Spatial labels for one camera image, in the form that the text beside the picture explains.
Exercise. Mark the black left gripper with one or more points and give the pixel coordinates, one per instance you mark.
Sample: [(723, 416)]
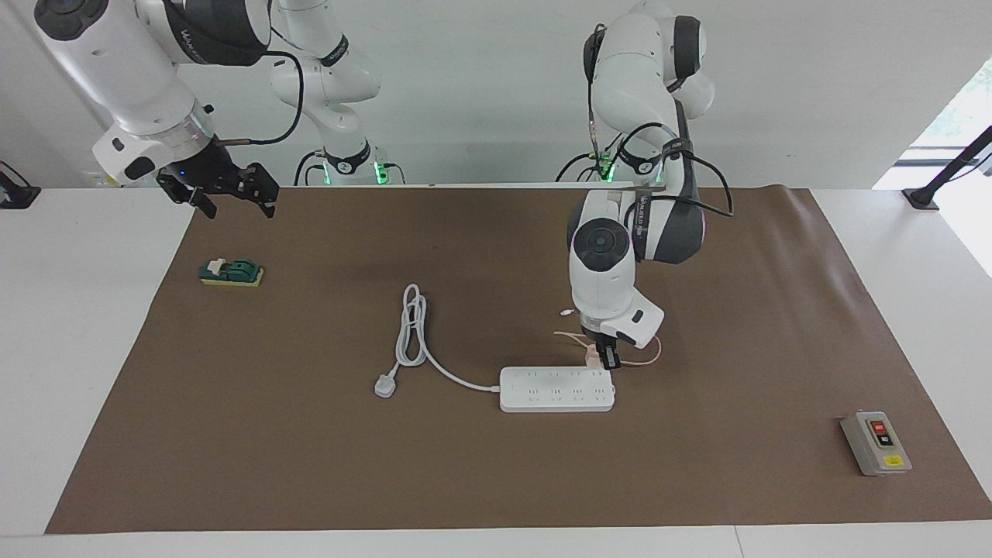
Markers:
[(604, 339)]

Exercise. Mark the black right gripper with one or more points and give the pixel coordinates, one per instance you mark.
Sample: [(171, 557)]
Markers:
[(205, 174)]

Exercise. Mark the pink charger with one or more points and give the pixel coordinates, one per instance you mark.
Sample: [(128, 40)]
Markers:
[(593, 358)]

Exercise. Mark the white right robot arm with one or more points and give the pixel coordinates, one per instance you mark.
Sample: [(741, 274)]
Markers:
[(116, 70)]

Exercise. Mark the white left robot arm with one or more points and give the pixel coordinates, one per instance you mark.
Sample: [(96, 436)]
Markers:
[(604, 279)]

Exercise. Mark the white power strip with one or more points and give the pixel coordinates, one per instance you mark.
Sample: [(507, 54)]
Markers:
[(558, 389)]

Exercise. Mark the white three-pin plug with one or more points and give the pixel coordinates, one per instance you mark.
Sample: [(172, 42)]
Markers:
[(386, 385)]

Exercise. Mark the brown table mat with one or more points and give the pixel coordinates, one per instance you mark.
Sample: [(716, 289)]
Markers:
[(310, 465)]

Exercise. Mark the black monitor stand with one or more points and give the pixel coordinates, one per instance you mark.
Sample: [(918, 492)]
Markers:
[(921, 200)]

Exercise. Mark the green knife switch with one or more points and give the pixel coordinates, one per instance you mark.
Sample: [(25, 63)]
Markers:
[(232, 271)]

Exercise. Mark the grey on-off switch box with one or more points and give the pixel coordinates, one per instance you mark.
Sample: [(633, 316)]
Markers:
[(874, 446)]

